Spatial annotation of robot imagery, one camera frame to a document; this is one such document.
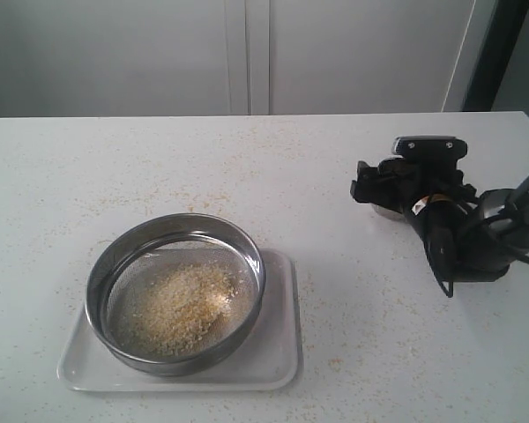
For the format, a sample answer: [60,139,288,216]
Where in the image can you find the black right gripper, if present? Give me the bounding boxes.
[350,158,478,247]

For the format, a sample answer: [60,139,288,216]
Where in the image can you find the white cabinet doors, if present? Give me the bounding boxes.
[0,1,496,117]

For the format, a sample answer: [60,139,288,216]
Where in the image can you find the round steel mesh sieve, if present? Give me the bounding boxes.
[85,213,266,376]

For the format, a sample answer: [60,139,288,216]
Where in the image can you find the pale coarse grains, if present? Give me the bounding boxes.
[117,263,236,360]

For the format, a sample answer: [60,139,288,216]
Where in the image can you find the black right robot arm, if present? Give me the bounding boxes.
[350,157,529,286]

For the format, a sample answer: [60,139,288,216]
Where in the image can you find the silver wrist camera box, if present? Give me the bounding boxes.
[391,136,468,160]

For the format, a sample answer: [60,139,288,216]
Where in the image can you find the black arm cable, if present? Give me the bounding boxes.
[429,202,529,300]

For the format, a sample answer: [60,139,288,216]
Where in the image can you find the white rectangular plastic tray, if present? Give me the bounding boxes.
[56,249,301,393]

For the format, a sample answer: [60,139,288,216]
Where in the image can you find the small stainless steel cup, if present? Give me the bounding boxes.
[372,204,406,222]

